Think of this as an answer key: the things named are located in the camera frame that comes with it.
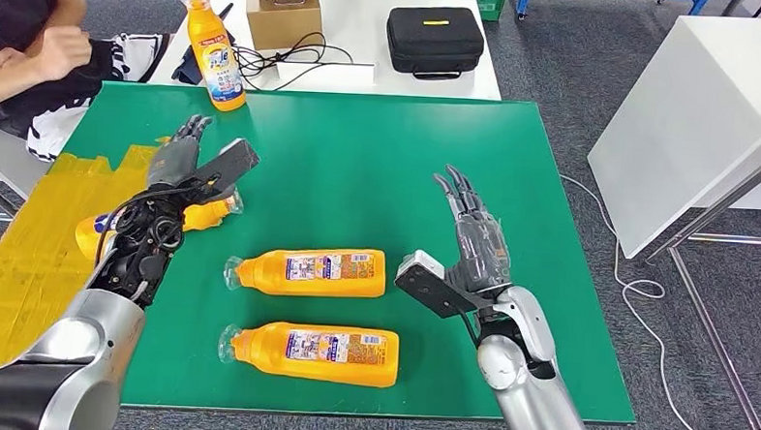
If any brown cardboard box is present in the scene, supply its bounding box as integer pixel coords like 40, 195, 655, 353
243, 0, 326, 54

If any black cable bundle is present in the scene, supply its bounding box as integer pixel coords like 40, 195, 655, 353
229, 28, 356, 97

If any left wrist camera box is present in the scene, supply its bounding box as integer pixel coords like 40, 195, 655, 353
191, 136, 261, 203

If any metal table frame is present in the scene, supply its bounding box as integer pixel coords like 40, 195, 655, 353
637, 100, 761, 430

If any person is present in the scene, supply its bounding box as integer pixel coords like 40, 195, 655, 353
0, 0, 172, 168

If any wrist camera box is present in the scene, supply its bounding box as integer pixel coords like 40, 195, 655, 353
191, 136, 261, 203
392, 249, 497, 323

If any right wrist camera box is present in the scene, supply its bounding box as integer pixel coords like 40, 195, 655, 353
392, 249, 497, 323

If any tablet in dark blue case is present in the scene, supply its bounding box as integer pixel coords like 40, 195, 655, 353
171, 0, 238, 87

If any flat white box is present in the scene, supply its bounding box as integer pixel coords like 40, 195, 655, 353
275, 59, 377, 94

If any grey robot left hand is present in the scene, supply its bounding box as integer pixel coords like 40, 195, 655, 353
145, 111, 214, 192

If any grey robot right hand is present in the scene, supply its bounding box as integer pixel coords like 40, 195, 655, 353
428, 163, 517, 297

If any black carrying case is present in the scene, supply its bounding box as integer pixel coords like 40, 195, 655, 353
383, 4, 487, 84

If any green plastic crate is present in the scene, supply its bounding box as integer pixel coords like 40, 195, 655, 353
457, 0, 509, 25

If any orange detergent bottle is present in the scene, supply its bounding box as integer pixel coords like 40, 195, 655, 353
74, 183, 246, 268
173, 0, 253, 114
215, 319, 401, 389
222, 243, 387, 301

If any large white table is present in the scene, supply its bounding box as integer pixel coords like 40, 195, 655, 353
582, 10, 761, 266

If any white floor cable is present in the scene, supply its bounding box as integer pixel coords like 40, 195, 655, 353
547, 174, 743, 430

